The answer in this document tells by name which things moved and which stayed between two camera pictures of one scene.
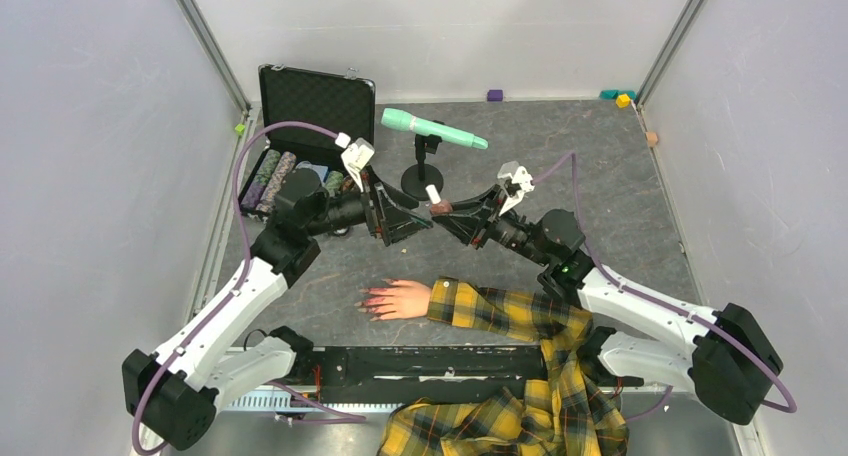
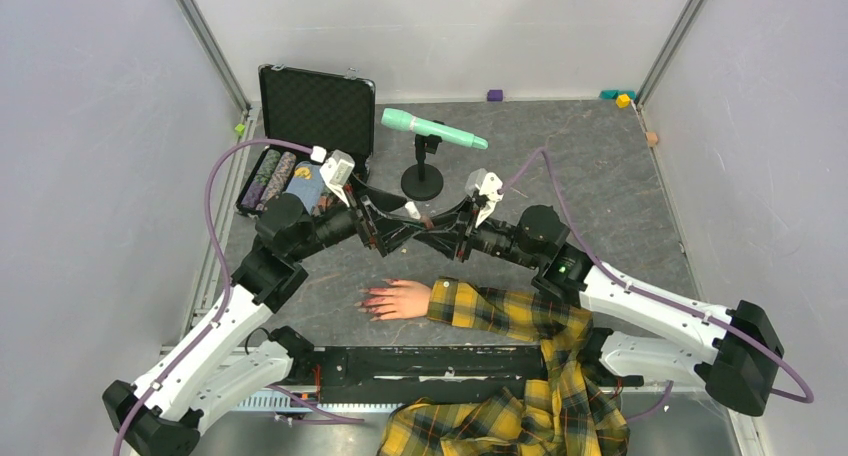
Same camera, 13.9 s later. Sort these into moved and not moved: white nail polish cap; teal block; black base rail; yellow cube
Moved: white nail polish cap
Not moved: black base rail; teal block; yellow cube
